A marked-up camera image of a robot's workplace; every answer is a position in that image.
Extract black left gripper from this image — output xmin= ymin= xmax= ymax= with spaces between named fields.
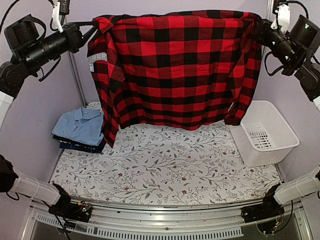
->
xmin=23 ymin=20 xmax=100 ymax=71

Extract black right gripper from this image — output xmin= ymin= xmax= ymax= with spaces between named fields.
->
xmin=250 ymin=18 xmax=300 ymax=71

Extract red black plaid shirt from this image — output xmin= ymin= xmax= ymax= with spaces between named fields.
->
xmin=87 ymin=10 xmax=262 ymax=146

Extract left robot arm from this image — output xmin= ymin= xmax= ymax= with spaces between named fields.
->
xmin=0 ymin=14 xmax=99 ymax=217

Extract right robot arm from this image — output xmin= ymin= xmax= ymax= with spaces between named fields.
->
xmin=252 ymin=15 xmax=320 ymax=218

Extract light blue folded shirt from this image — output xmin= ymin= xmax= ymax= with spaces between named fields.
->
xmin=51 ymin=107 xmax=104 ymax=146

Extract white plastic basket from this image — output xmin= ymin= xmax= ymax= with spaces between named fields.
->
xmin=229 ymin=100 xmax=300 ymax=167

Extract dark navy folded shirt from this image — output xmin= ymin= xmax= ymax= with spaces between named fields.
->
xmin=52 ymin=135 xmax=106 ymax=154

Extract floral patterned table mat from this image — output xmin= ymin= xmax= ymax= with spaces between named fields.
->
xmin=51 ymin=121 xmax=281 ymax=206

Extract left aluminium frame post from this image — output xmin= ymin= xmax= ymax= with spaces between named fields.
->
xmin=56 ymin=0 xmax=87 ymax=106

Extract aluminium frame post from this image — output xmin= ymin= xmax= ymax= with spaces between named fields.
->
xmin=249 ymin=0 xmax=275 ymax=101
xmin=56 ymin=0 xmax=87 ymax=106

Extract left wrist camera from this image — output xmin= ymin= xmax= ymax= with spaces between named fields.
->
xmin=50 ymin=0 xmax=70 ymax=33

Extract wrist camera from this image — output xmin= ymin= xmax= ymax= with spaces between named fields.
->
xmin=50 ymin=0 xmax=70 ymax=33
xmin=270 ymin=0 xmax=291 ymax=34

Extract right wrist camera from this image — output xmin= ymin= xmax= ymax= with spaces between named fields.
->
xmin=270 ymin=0 xmax=291 ymax=34

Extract right aluminium frame post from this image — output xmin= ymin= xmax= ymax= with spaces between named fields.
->
xmin=249 ymin=0 xmax=275 ymax=101

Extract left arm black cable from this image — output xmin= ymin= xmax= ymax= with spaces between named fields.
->
xmin=0 ymin=0 xmax=56 ymax=31

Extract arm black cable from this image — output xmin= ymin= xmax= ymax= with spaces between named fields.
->
xmin=0 ymin=0 xmax=56 ymax=31
xmin=263 ymin=0 xmax=313 ymax=77

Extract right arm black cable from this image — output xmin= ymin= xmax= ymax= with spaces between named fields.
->
xmin=263 ymin=0 xmax=313 ymax=77

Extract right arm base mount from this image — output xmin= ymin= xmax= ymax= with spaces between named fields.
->
xmin=240 ymin=201 xmax=285 ymax=223

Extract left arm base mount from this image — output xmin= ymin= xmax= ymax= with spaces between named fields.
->
xmin=48 ymin=199 xmax=93 ymax=223

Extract aluminium front rail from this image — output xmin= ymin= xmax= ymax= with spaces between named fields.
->
xmin=21 ymin=198 xmax=316 ymax=240

